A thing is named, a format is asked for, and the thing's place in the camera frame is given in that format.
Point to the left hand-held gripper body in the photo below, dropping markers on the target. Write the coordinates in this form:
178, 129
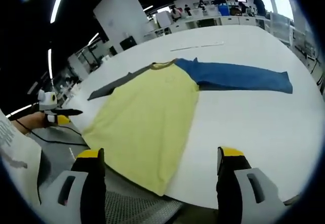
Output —
47, 103

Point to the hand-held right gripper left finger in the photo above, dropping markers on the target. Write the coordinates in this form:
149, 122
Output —
94, 183

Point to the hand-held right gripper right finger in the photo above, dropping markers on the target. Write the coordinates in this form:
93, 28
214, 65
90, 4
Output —
228, 183

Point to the yellow blue grey garment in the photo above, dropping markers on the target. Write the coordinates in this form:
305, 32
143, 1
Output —
142, 122

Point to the person's left hand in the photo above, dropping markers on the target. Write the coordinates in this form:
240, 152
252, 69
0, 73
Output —
33, 123

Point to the ceiling light strip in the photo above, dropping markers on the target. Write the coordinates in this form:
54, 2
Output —
49, 64
93, 38
21, 111
59, 1

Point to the person's white printed shirt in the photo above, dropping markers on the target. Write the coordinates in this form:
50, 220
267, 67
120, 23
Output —
17, 158

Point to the black cabinet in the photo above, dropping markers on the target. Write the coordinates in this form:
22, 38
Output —
128, 43

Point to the white square pillar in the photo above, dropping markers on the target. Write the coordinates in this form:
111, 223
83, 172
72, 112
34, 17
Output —
119, 15

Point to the white box cabinet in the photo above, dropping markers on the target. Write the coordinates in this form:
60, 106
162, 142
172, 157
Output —
163, 19

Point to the thin white table strip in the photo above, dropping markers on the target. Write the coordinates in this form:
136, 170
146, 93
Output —
195, 46

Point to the black office chair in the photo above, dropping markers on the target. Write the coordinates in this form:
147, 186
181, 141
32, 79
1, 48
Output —
207, 23

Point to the white desk row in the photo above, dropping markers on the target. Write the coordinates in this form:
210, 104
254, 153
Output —
228, 20

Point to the white mesh chair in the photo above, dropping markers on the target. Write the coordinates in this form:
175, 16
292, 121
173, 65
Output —
281, 27

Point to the blue container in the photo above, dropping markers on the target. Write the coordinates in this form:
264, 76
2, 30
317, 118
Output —
224, 10

